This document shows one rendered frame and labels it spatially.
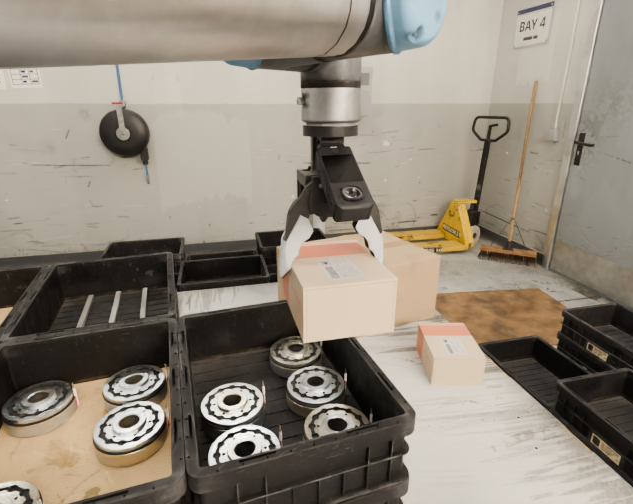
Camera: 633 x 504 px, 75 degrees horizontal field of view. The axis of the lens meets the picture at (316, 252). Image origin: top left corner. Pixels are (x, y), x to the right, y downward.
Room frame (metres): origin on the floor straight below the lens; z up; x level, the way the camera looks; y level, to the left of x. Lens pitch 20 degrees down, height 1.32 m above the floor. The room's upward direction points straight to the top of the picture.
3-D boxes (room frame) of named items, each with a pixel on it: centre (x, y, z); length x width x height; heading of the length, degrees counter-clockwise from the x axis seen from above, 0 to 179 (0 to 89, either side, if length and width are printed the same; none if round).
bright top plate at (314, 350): (0.71, 0.04, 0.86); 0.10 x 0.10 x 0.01
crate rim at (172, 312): (0.86, 0.48, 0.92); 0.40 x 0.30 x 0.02; 19
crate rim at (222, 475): (0.58, 0.07, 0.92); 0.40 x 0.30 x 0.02; 19
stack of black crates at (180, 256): (2.09, 0.92, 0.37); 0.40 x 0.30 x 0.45; 104
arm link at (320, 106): (0.55, -0.02, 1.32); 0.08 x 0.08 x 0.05
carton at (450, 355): (0.88, -0.33, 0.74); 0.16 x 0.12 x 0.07; 0
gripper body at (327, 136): (0.56, -0.02, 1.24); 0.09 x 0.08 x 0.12; 14
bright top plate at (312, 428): (0.50, -0.03, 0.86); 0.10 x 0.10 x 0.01
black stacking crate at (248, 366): (0.58, 0.07, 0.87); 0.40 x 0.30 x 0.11; 19
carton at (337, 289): (0.53, -0.02, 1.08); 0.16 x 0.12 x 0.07; 14
